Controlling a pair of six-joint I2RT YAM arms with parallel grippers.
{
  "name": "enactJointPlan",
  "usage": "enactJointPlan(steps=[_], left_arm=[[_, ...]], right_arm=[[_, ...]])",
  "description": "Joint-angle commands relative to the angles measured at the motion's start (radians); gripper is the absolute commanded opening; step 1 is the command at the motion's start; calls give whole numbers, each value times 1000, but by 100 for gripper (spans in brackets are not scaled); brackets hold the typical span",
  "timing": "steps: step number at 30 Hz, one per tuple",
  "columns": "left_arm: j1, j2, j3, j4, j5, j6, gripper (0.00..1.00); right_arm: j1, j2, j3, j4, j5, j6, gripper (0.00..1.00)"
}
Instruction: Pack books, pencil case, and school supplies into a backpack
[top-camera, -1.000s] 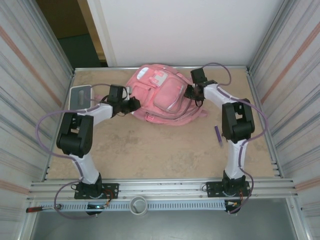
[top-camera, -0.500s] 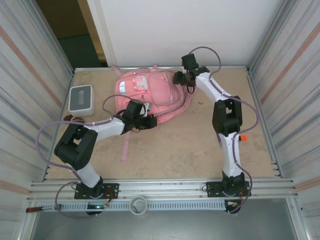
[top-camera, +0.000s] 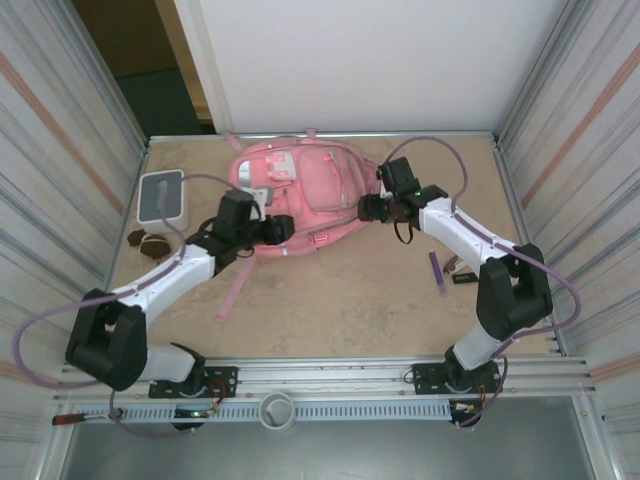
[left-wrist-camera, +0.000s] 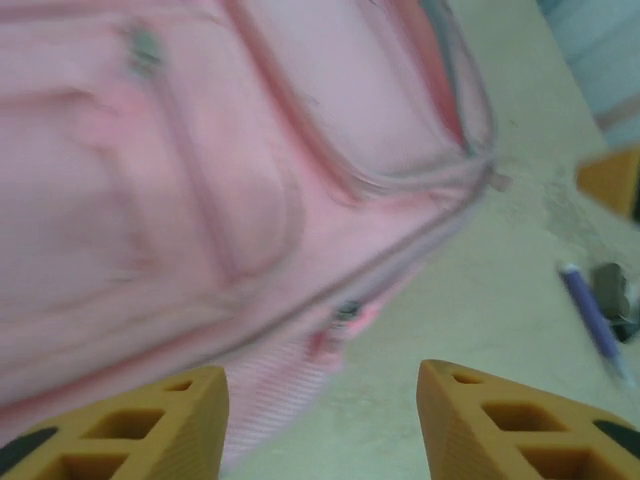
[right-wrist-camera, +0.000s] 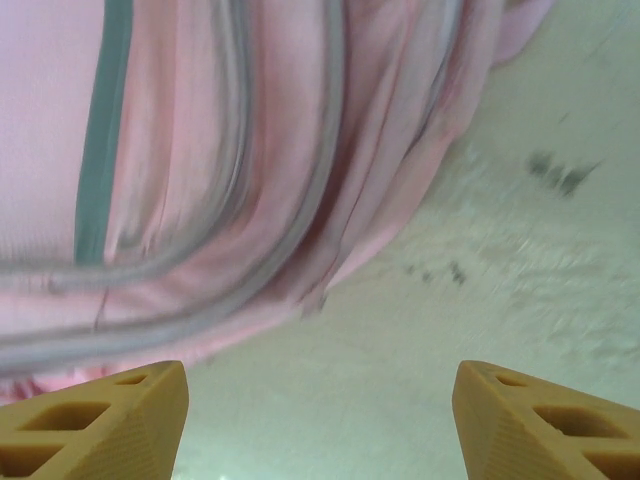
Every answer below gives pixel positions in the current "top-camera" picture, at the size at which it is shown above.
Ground pink backpack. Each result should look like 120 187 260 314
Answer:
216 127 397 324

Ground purple marker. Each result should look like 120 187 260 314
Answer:
428 251 448 297

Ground white grey tissue box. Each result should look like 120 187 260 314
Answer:
137 169 191 236

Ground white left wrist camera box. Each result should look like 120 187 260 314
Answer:
248 184 276 207

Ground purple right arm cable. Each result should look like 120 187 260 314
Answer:
389 135 584 430

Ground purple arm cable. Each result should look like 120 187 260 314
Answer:
389 135 584 430
12 172 241 440

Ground wide aluminium mounting rail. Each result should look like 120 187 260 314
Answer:
58 355 599 404

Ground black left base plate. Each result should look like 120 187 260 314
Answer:
148 365 239 400

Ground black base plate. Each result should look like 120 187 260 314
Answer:
148 365 239 400
412 362 503 396

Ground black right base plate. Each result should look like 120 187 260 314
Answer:
412 362 503 396

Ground white slotted cable duct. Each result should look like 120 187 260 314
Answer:
107 402 454 425

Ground grey plastic ring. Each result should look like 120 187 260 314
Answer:
258 391 297 431

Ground small controller board with wires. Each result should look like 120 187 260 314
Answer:
448 399 485 430
172 407 221 432

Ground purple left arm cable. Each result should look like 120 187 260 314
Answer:
12 172 241 440

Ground red handled tool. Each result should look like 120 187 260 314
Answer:
52 408 126 426

